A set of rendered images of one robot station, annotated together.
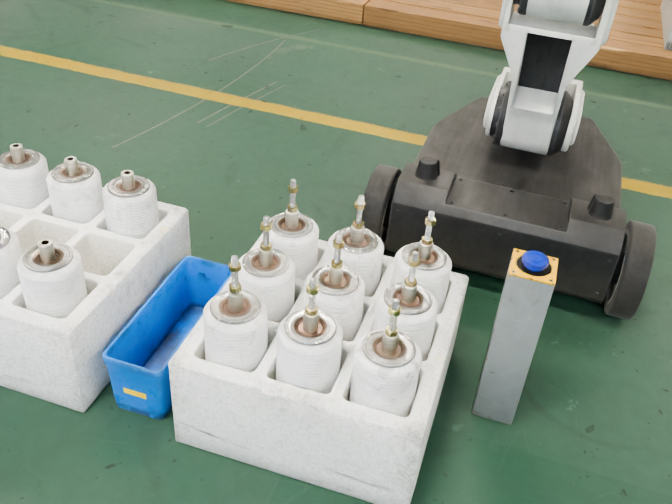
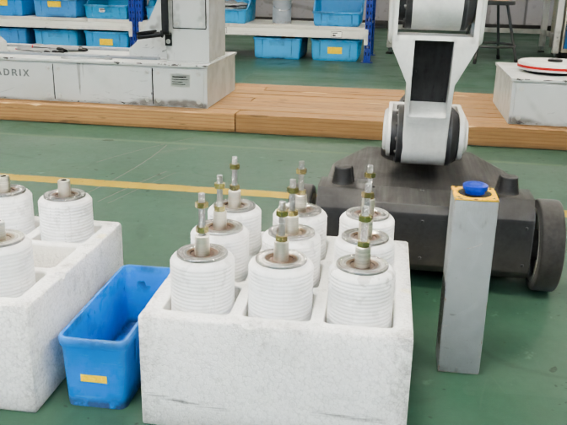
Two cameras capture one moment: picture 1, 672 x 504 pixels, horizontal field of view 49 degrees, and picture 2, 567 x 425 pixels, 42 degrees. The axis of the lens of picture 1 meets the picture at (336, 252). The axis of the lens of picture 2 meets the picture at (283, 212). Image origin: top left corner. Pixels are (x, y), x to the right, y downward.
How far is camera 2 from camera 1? 0.41 m
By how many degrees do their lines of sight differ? 19
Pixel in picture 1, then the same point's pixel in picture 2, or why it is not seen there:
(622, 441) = not seen: outside the picture
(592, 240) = (507, 212)
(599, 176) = (493, 181)
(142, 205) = (81, 208)
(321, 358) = (298, 282)
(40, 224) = not seen: outside the picture
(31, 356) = not seen: outside the picture
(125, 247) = (65, 252)
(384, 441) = (374, 356)
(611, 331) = (542, 303)
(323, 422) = (308, 349)
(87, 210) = (20, 226)
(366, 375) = (346, 288)
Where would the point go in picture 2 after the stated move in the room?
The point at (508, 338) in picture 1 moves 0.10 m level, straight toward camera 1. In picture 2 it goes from (463, 271) to (466, 295)
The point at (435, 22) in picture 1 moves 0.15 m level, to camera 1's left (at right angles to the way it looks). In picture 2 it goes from (303, 121) to (267, 121)
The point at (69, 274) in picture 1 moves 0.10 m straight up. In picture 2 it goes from (23, 250) to (17, 186)
